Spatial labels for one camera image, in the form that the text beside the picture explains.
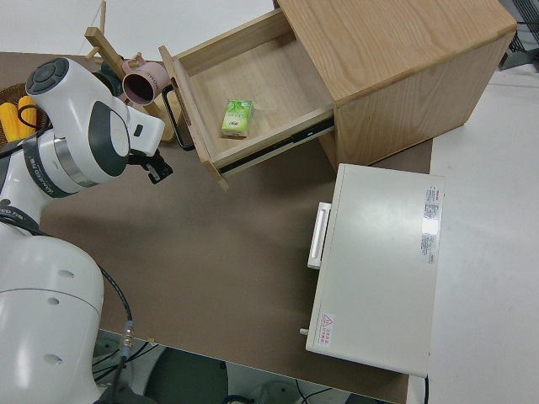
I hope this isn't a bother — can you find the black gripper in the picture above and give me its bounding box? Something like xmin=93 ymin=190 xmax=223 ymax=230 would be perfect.
xmin=125 ymin=149 xmax=173 ymax=184

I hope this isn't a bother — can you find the wooden drawer with black handle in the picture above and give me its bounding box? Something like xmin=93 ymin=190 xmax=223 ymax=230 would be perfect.
xmin=158 ymin=8 xmax=338 ymax=194

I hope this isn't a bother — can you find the pink mug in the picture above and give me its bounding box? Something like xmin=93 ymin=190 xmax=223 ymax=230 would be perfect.
xmin=121 ymin=54 xmax=169 ymax=106

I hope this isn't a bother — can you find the green tissue pack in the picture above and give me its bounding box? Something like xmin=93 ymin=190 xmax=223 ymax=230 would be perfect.
xmin=221 ymin=98 xmax=254 ymax=139

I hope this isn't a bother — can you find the brown table mat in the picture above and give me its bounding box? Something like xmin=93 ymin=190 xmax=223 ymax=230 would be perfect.
xmin=0 ymin=50 xmax=435 ymax=399

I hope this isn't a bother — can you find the dark blue mug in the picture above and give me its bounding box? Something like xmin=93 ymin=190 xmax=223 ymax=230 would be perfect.
xmin=91 ymin=62 xmax=125 ymax=100

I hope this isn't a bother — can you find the wooden mug rack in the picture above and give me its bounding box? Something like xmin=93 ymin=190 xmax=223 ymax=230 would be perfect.
xmin=83 ymin=0 xmax=178 ymax=144

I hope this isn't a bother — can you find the yellow corn cob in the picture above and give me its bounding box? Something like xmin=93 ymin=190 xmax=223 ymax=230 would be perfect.
xmin=16 ymin=95 xmax=42 ymax=138
xmin=0 ymin=103 xmax=20 ymax=142

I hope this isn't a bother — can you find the brown wicker basket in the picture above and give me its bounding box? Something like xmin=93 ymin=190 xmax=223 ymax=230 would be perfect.
xmin=0 ymin=82 xmax=54 ymax=146

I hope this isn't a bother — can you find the white toaster oven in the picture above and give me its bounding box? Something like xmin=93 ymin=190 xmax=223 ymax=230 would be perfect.
xmin=299 ymin=162 xmax=446 ymax=377

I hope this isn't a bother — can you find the light wooden cabinet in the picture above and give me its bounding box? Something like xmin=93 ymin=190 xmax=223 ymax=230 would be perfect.
xmin=273 ymin=0 xmax=518 ymax=167

